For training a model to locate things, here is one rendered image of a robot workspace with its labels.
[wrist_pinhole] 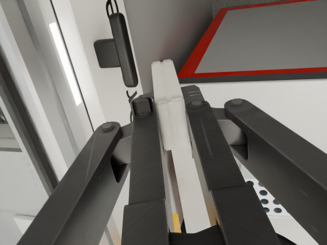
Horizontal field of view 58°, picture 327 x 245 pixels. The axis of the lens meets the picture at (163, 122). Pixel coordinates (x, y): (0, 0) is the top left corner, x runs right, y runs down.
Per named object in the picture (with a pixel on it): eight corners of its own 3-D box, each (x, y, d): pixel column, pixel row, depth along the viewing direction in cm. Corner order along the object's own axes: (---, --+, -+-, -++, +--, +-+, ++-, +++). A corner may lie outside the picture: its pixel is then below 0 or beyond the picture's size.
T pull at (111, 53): (124, 10, 28) (118, 13, 27) (140, 84, 31) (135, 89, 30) (91, 14, 29) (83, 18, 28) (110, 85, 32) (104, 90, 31)
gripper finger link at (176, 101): (169, 100, 15) (184, 98, 15) (161, 60, 21) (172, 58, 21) (177, 149, 16) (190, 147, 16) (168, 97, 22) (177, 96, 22)
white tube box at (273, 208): (323, 162, 45) (327, 178, 42) (323, 202, 49) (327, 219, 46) (241, 164, 50) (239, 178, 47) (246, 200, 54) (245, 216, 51)
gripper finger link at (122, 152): (164, 159, 14) (104, 169, 14) (159, 113, 19) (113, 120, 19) (159, 133, 14) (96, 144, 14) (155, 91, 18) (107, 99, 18)
